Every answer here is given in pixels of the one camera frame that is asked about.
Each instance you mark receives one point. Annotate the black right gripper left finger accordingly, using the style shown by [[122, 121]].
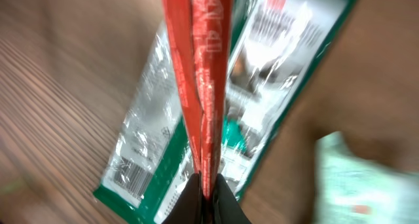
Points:
[[188, 208]]

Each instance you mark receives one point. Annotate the red stick sachet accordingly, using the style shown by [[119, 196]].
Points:
[[199, 36]]

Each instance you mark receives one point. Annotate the green packaged goods bag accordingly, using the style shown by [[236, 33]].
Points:
[[276, 46]]

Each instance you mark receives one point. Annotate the teal tissue packet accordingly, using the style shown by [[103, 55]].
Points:
[[353, 190]]

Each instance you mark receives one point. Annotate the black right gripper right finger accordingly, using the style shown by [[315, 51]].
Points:
[[226, 209]]

